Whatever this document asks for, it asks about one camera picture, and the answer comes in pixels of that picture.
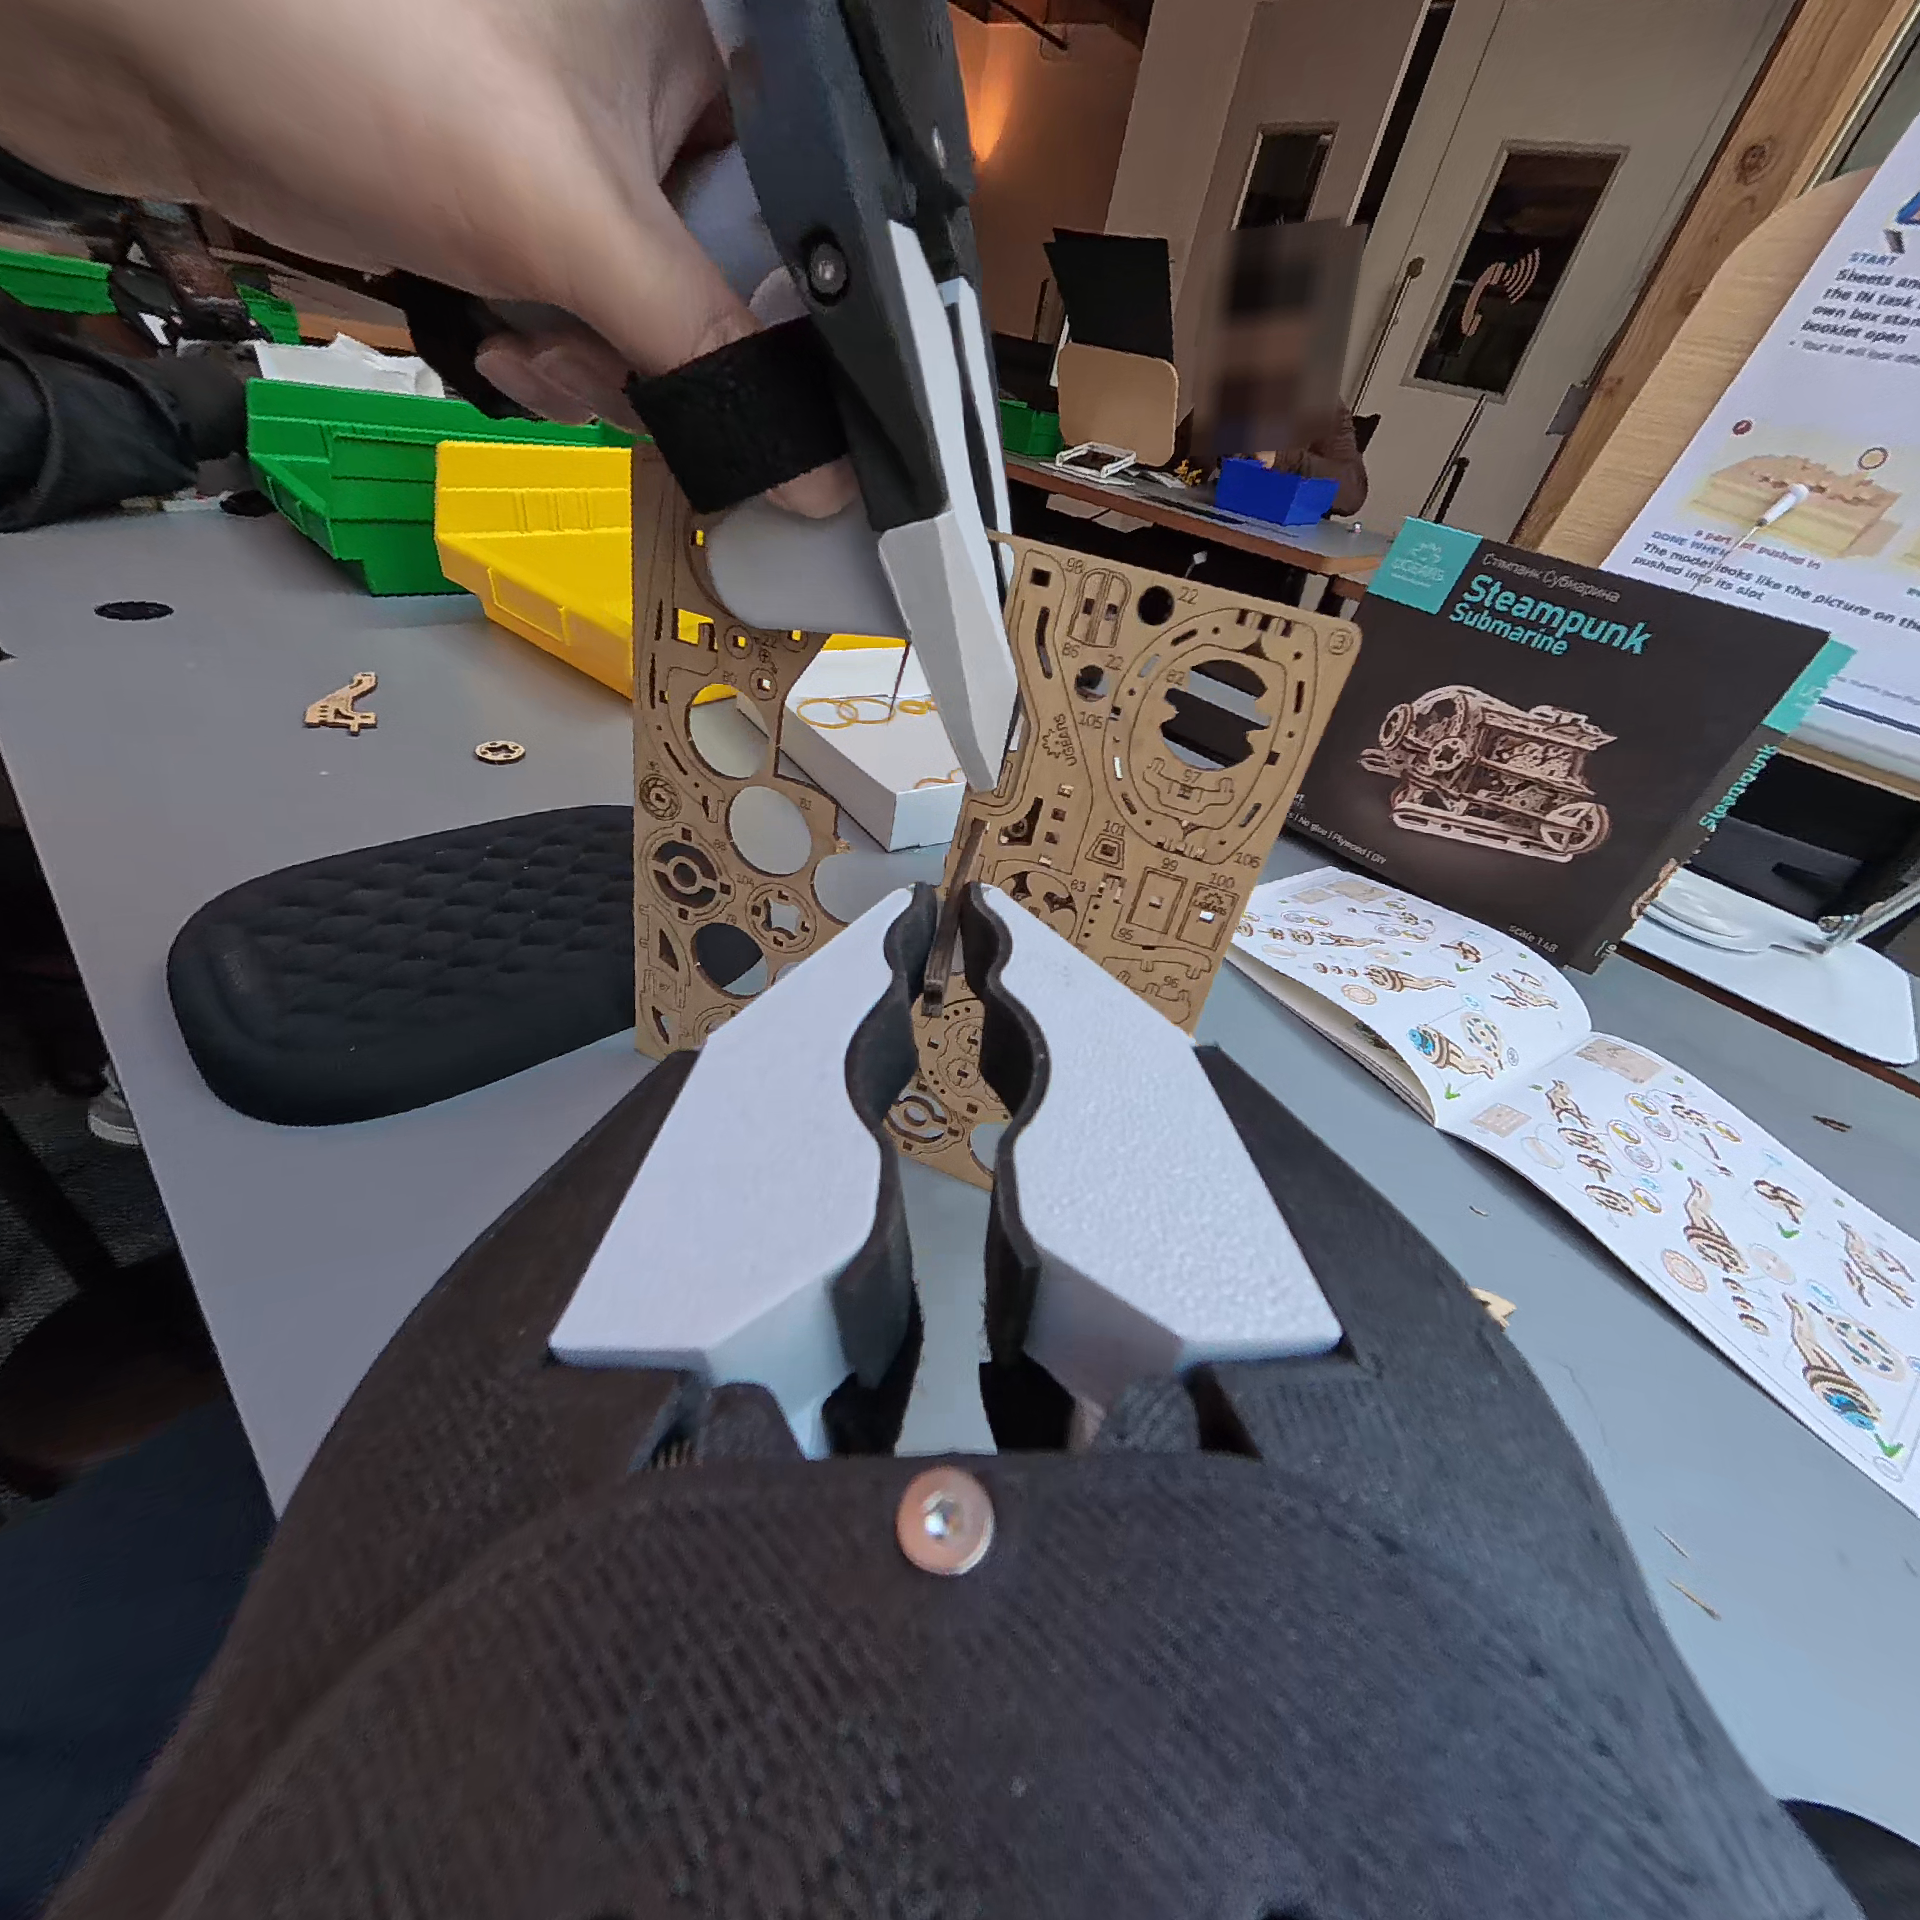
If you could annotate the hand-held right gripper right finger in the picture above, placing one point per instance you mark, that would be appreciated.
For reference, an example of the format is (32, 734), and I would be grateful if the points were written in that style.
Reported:
(1157, 1199)

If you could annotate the wooden parts sheet with oval cutout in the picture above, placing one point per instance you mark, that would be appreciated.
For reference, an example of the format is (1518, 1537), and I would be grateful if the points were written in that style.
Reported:
(1290, 900)

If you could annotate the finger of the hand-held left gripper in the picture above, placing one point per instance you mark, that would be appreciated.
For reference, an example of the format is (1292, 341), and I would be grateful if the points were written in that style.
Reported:
(938, 629)
(983, 434)

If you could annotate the long key-shaped wooden part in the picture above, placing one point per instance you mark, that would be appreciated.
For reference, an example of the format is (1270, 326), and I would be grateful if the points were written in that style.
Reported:
(343, 705)

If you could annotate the instruction booklet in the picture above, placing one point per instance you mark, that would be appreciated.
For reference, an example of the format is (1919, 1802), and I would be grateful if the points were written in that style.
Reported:
(1620, 1169)

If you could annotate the white cardboard box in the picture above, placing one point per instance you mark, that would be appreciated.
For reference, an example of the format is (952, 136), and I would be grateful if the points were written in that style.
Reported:
(880, 795)

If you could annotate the green plastic bin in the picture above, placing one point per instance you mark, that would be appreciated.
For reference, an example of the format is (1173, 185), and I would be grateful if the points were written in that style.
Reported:
(360, 478)
(59, 284)

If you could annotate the white instruction poster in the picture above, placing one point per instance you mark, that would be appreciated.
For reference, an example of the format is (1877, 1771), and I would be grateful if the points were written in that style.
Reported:
(1801, 450)

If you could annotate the grey door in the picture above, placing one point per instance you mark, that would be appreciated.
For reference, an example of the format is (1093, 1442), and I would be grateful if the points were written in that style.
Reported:
(1515, 270)

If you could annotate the blue plastic bin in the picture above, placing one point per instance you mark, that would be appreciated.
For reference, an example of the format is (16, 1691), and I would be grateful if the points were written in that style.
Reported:
(1275, 491)

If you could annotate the dark cloth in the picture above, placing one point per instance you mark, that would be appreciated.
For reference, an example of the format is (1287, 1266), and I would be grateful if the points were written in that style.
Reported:
(107, 434)

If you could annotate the black quilted wrist rest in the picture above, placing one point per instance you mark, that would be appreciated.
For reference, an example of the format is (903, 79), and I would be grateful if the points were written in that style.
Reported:
(404, 960)

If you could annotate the yellow plastic bin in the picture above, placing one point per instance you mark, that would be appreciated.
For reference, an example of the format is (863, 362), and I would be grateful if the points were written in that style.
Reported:
(525, 554)

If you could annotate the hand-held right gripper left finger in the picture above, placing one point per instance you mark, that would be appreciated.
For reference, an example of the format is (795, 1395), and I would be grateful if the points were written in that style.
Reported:
(735, 1199)

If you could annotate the black model kit box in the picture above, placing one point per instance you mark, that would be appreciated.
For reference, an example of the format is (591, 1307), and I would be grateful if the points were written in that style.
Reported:
(1501, 750)

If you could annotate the person's left hand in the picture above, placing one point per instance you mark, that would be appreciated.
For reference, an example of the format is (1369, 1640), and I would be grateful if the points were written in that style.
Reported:
(377, 133)

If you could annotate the thin wooden stick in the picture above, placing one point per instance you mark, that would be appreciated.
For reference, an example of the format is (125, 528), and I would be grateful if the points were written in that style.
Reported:
(950, 930)

